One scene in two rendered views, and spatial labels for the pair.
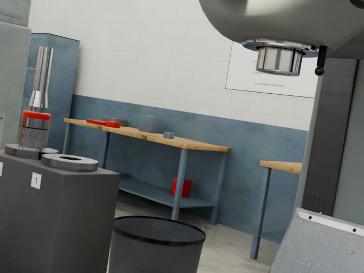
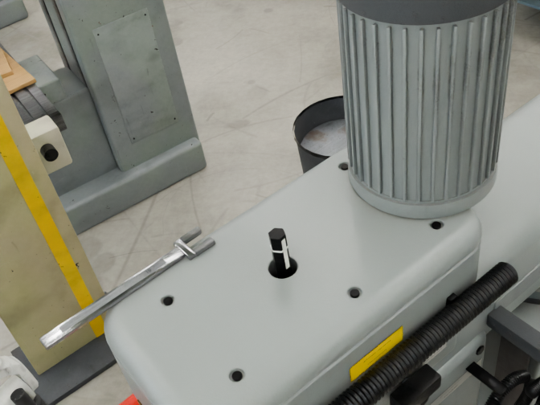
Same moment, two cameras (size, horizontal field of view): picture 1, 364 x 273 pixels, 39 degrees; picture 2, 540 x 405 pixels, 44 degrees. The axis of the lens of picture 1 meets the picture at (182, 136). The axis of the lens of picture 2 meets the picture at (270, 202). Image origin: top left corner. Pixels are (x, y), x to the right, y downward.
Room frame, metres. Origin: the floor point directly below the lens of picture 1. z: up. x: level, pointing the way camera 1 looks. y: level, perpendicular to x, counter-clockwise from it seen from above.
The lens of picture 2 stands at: (0.02, -0.24, 2.51)
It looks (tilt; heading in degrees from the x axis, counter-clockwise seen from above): 42 degrees down; 16
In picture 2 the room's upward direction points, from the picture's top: 11 degrees counter-clockwise
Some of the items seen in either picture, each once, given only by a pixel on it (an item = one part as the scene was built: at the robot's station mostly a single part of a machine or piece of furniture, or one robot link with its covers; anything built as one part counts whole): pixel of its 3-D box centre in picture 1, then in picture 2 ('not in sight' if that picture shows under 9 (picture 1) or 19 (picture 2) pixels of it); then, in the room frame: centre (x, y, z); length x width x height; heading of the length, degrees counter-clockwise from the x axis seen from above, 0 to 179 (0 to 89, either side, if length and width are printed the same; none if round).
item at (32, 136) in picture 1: (34, 132); not in sight; (0.89, 0.25, 1.15); 0.05 x 0.05 x 0.05
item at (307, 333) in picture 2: not in sight; (298, 300); (0.58, -0.10, 1.81); 0.47 x 0.26 x 0.16; 137
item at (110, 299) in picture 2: not in sight; (128, 286); (0.52, 0.10, 1.89); 0.24 x 0.04 x 0.01; 139
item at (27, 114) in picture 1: (36, 115); not in sight; (0.89, 0.25, 1.18); 0.05 x 0.05 x 0.01
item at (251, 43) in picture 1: (281, 47); not in sight; (0.56, -0.09, 1.31); 0.09 x 0.09 x 0.01
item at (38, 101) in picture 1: (41, 79); not in sight; (0.89, 0.25, 1.24); 0.03 x 0.03 x 0.11
